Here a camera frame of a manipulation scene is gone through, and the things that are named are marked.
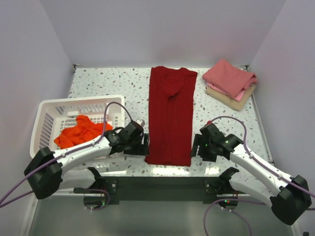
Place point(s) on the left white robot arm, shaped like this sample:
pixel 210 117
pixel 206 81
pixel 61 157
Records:
pixel 50 171

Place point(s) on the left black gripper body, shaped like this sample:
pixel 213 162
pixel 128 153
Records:
pixel 134 146

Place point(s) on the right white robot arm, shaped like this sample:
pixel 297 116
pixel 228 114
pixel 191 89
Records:
pixel 287 196

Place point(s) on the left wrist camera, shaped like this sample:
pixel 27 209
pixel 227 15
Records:
pixel 141 122

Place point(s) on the orange t-shirt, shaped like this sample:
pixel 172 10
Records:
pixel 85 130

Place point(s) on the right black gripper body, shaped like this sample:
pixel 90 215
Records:
pixel 205 151

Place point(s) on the white plastic laundry basket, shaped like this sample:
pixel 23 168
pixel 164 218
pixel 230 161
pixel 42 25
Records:
pixel 53 116

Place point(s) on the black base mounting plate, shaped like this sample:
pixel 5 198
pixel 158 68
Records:
pixel 113 190

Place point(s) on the folded pink t-shirt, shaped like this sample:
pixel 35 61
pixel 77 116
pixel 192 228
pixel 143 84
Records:
pixel 229 80

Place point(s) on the folded beige t-shirt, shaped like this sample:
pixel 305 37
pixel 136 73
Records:
pixel 230 102

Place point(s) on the aluminium extrusion rail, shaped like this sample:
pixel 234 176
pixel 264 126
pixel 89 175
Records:
pixel 45 185

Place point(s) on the dark red t-shirt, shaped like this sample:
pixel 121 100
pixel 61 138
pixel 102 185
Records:
pixel 171 94

